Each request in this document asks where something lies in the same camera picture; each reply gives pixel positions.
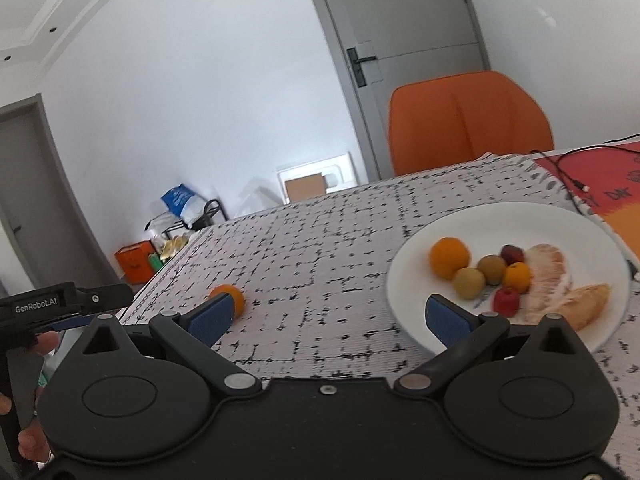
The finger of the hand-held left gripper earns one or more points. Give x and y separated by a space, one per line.
107 296
57 325

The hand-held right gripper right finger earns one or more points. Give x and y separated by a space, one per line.
447 320

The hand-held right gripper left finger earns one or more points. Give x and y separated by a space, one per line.
212 317

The large orange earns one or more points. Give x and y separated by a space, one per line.
239 305
449 257

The brown kiwi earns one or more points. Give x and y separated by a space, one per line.
469 283
491 270

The bright red fruit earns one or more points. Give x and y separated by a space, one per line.
506 301

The small orange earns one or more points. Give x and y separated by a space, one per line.
517 277

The dark red fruit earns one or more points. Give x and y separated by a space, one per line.
511 253

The pale peeled pomelo segment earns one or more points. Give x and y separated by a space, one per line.
547 277

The orange-skinned pomelo wedge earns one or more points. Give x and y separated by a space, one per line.
586 305

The white plate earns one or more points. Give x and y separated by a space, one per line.
575 230

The person's left hand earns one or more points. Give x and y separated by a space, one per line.
35 442

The orange box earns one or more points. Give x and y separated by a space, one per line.
134 262

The green box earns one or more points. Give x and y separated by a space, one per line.
155 262

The yellow slippers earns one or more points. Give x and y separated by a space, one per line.
175 247

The black metal rack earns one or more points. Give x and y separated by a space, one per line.
215 210

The blue plastic bag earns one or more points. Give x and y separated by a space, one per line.
182 205

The brown cardboard piece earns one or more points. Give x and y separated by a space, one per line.
304 187

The white foam packaging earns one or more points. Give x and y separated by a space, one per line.
340 170

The orange chair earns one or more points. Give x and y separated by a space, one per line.
465 120

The red table mat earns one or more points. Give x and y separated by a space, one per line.
600 185

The grey door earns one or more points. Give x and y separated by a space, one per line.
400 35

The grey door frame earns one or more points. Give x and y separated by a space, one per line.
45 160

